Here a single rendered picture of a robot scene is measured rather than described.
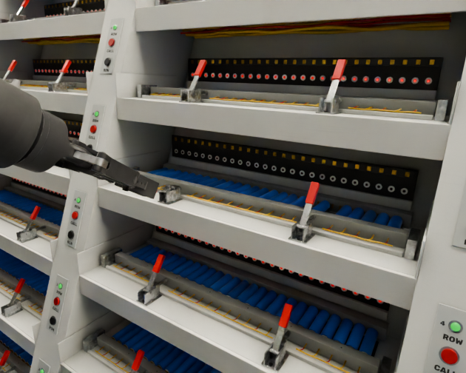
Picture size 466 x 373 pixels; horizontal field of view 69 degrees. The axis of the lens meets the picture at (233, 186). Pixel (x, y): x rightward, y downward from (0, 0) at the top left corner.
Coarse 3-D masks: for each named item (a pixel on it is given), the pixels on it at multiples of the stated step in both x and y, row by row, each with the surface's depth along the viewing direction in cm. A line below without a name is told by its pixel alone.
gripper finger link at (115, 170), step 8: (104, 152) 44; (112, 160) 46; (96, 168) 43; (104, 168) 44; (112, 168) 46; (120, 168) 48; (128, 168) 49; (112, 176) 46; (120, 176) 48; (128, 176) 50; (128, 184) 50
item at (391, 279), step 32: (128, 160) 78; (160, 160) 86; (192, 160) 82; (128, 192) 69; (320, 192) 66; (352, 192) 63; (160, 224) 64; (192, 224) 60; (224, 224) 56; (256, 224) 56; (256, 256) 54; (288, 256) 51; (320, 256) 48; (352, 256) 47; (384, 256) 47; (416, 256) 47; (352, 288) 46; (384, 288) 44
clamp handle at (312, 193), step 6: (312, 186) 52; (318, 186) 52; (312, 192) 52; (306, 198) 52; (312, 198) 52; (306, 204) 52; (312, 204) 52; (306, 210) 52; (306, 216) 51; (300, 222) 51; (306, 222) 51
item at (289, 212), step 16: (160, 176) 73; (192, 192) 68; (208, 192) 66; (224, 192) 64; (240, 208) 60; (256, 208) 61; (272, 208) 59; (288, 208) 57; (320, 224) 55; (336, 224) 54; (352, 224) 52; (368, 224) 51; (368, 240) 50; (384, 240) 50; (400, 240) 49
